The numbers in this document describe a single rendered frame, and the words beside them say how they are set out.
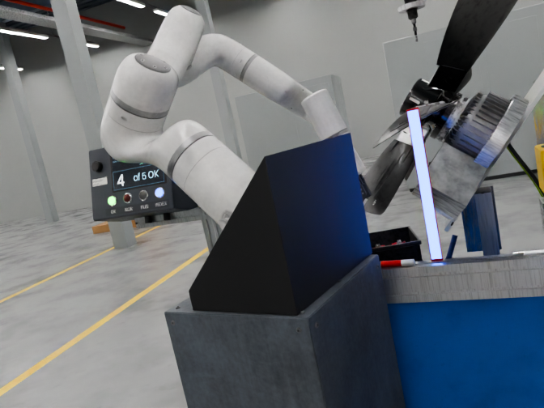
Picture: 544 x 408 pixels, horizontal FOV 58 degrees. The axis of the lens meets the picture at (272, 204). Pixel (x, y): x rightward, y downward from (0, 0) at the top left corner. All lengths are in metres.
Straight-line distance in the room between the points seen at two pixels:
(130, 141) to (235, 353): 0.47
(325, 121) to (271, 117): 7.49
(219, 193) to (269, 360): 0.30
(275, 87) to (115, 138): 0.55
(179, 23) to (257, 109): 7.68
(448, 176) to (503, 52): 5.74
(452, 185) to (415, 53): 5.70
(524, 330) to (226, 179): 0.69
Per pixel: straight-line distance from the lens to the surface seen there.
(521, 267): 1.11
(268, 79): 1.43
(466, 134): 1.42
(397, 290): 1.13
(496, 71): 7.02
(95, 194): 1.36
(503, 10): 1.49
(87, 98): 7.42
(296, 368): 0.79
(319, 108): 1.41
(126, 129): 1.03
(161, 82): 0.99
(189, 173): 0.91
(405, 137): 1.51
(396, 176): 1.44
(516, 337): 1.18
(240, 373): 0.86
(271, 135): 8.90
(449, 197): 1.32
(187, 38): 1.31
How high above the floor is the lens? 1.20
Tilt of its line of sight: 8 degrees down
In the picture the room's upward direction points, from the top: 12 degrees counter-clockwise
